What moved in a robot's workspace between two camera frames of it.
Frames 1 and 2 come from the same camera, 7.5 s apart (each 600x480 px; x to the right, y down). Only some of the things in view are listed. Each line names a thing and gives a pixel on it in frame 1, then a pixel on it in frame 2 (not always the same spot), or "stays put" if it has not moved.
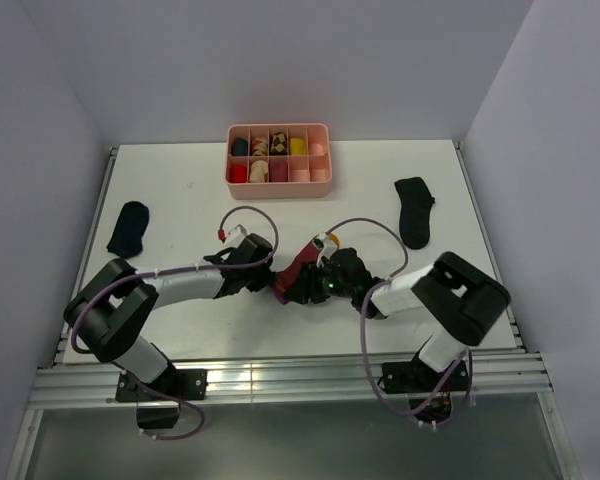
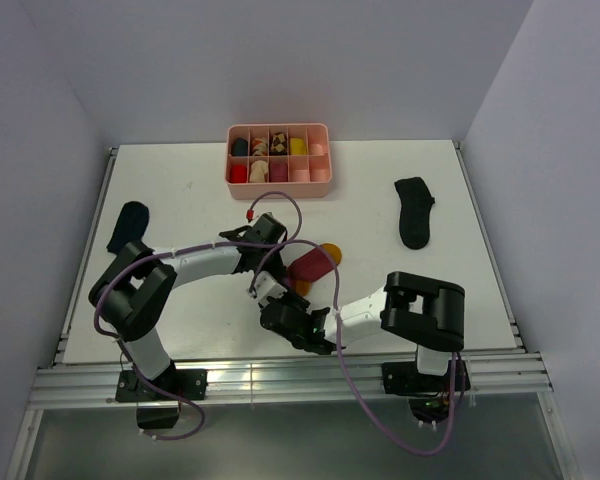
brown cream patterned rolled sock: [260, 146] stays put
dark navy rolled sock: [239, 147] stays put
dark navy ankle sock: [126, 242] stays put
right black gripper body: [324, 283] -> [299, 302]
